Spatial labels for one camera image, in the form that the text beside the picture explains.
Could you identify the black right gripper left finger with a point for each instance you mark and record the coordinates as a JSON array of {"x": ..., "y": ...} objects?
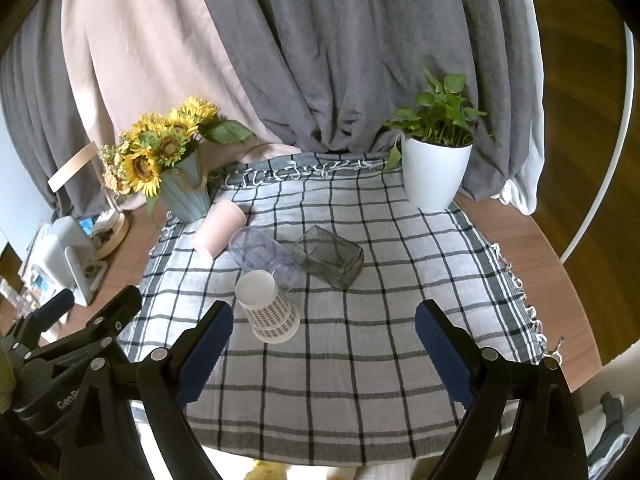
[{"x": 180, "y": 389}]

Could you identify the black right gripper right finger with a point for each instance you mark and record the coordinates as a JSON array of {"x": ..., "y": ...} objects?
[{"x": 546, "y": 439}]

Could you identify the houndstooth paper cup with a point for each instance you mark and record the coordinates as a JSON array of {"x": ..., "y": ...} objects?
[{"x": 273, "y": 318}]

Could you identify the pink cup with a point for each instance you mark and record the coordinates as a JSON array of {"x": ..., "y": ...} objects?
[{"x": 223, "y": 220}]

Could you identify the clear plastic cup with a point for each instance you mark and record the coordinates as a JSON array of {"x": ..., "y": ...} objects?
[{"x": 252, "y": 249}]

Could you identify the grey square glass cup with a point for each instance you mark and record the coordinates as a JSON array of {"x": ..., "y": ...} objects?
[{"x": 329, "y": 257}]

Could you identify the white grey cloth pile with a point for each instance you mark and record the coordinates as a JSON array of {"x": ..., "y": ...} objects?
[{"x": 607, "y": 429}]

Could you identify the white box appliance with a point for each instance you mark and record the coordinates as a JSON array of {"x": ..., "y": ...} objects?
[{"x": 61, "y": 255}]

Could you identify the yellow trousers leg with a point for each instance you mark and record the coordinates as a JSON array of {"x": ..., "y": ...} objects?
[{"x": 264, "y": 470}]

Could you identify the sunflower bouquet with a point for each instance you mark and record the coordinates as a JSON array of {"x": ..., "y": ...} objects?
[{"x": 153, "y": 147}]

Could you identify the teal ribbed vase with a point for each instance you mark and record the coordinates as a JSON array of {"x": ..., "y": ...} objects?
[{"x": 184, "y": 189}]

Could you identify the checked grey tablecloth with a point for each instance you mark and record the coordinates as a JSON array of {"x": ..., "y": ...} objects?
[{"x": 354, "y": 385}]

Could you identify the white plant pot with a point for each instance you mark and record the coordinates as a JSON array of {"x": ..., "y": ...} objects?
[{"x": 432, "y": 173}]

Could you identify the green pothos plant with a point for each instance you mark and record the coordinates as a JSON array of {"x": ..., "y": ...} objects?
[{"x": 441, "y": 116}]

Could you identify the pink curtain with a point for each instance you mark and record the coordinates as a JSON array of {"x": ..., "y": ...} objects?
[{"x": 125, "y": 58}]

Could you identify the grey curtain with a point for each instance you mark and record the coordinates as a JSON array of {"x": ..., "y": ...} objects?
[{"x": 322, "y": 75}]

